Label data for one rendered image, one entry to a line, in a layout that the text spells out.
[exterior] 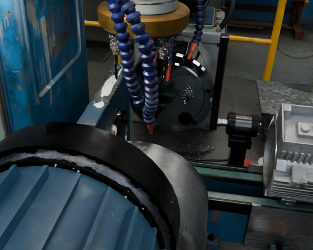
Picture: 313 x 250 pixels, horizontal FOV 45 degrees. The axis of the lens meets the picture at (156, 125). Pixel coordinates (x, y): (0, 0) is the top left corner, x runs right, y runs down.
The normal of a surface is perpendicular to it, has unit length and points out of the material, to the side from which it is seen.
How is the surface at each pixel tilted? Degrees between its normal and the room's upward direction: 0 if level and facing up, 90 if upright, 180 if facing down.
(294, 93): 0
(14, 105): 90
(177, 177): 32
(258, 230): 90
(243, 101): 0
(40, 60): 90
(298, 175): 23
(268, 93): 0
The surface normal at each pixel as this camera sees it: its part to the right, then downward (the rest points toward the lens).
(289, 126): -0.04, -0.59
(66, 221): 0.41, -0.75
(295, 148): -0.17, 0.80
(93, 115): 0.04, -0.85
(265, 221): -0.15, 0.51
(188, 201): 0.75, -0.50
